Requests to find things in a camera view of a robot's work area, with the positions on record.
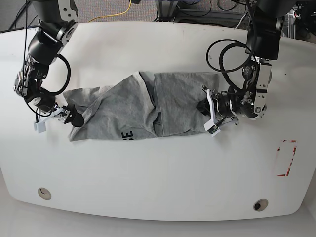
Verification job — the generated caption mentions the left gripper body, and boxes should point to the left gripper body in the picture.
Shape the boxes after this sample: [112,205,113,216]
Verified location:
[201,85,239,129]

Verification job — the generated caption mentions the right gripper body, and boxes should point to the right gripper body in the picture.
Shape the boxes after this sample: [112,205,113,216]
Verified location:
[35,105,70,124]

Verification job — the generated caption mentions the grey t-shirt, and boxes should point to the grey t-shirt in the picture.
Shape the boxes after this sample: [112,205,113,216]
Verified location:
[63,71,219,141]

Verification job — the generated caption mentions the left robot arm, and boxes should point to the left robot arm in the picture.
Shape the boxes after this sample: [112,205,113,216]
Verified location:
[197,0,296,136]

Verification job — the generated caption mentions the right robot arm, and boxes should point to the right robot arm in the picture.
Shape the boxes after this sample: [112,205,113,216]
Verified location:
[14,0,84,133]

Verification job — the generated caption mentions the red tape rectangle marking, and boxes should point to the red tape rectangle marking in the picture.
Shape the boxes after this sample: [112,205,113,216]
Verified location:
[274,140,297,177]

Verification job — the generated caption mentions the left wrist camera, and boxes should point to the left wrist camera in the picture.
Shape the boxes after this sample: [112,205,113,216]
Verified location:
[204,120,221,137]

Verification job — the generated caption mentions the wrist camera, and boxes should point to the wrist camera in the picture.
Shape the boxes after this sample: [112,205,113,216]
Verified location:
[204,120,221,137]
[34,122,46,133]

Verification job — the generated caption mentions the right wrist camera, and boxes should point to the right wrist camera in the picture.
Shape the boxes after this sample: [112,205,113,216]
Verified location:
[34,122,46,133]

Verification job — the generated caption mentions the left table cable grommet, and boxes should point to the left table cable grommet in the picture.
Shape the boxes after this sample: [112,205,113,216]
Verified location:
[38,187,52,200]

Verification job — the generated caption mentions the table cable grommet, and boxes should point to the table cable grommet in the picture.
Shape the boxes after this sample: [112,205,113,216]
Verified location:
[253,199,269,212]
[38,187,52,200]

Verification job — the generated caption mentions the right table cable grommet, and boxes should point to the right table cable grommet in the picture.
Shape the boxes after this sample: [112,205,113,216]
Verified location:
[253,199,269,212]

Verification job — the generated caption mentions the yellow cable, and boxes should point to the yellow cable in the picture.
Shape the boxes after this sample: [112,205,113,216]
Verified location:
[88,0,131,22]

